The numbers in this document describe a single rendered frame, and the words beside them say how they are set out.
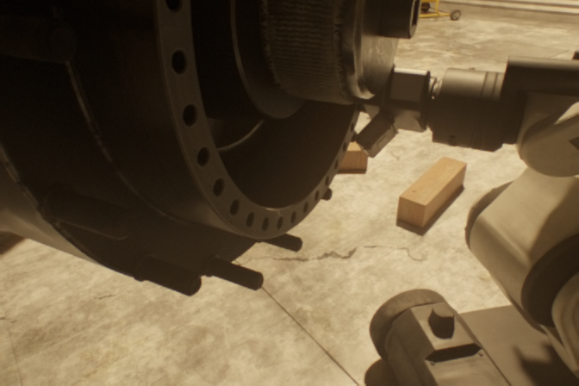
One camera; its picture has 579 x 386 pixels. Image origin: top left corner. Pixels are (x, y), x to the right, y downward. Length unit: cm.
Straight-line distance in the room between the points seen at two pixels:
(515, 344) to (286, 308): 56
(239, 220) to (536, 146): 31
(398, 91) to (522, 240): 23
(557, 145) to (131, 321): 109
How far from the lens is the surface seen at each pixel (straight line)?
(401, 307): 102
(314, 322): 122
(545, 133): 48
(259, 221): 35
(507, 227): 61
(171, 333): 124
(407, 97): 50
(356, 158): 188
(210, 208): 28
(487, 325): 107
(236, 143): 46
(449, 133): 51
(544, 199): 60
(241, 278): 40
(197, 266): 41
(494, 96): 50
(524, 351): 105
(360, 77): 33
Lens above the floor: 90
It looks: 28 degrees down
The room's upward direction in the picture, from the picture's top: 1 degrees counter-clockwise
